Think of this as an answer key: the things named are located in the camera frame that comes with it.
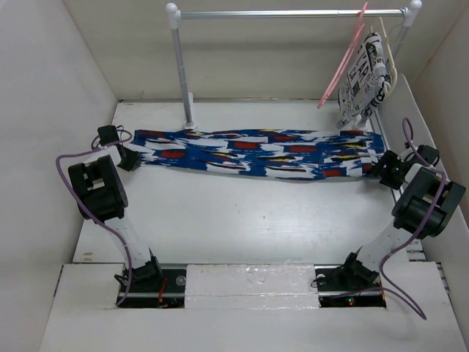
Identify pink plastic hanger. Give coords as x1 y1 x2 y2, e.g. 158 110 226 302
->
314 1 369 108

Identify blue white red patterned trousers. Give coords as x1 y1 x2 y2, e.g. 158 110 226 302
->
129 129 385 180

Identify white foam front board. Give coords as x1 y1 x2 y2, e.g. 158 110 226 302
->
185 263 319 310

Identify cream plastic hanger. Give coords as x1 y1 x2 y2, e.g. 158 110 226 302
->
365 18 398 103

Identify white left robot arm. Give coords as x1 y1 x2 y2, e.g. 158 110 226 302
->
67 125 164 291

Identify black white printed garment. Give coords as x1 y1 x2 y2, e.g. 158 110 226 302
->
336 32 392 129

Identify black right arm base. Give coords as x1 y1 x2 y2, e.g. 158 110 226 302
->
311 253 386 308

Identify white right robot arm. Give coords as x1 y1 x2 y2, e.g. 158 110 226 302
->
336 144 466 289

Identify white metal clothes rack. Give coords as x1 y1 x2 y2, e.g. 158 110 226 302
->
166 1 423 129

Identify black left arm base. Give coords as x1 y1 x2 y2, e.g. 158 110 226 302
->
117 265 187 309

